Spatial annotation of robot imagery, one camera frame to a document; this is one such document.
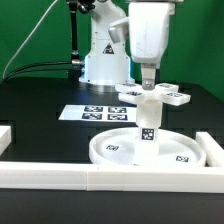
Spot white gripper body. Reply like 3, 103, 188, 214
108, 1, 175, 69

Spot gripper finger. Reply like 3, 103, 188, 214
141, 64, 156, 90

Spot white cross-shaped table base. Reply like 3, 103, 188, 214
115, 83, 191, 106

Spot white round table top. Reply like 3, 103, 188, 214
89, 127, 206, 168

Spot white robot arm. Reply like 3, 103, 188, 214
79, 0, 183, 92

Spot paper sheet with markers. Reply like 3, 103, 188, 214
59, 105, 136, 122

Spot white right fence bar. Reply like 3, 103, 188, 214
196, 132, 224, 168

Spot white fence bar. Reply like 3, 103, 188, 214
196, 132, 224, 168
0, 162, 224, 193

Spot white left fence block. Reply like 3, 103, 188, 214
0, 126, 12, 156

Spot white front fence bar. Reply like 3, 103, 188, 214
0, 162, 224, 193

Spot black camera stand pole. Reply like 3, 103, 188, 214
66, 0, 95, 66

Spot grey cable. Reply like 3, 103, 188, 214
1, 0, 59, 80

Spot black cables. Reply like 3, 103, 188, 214
0, 60, 74, 85

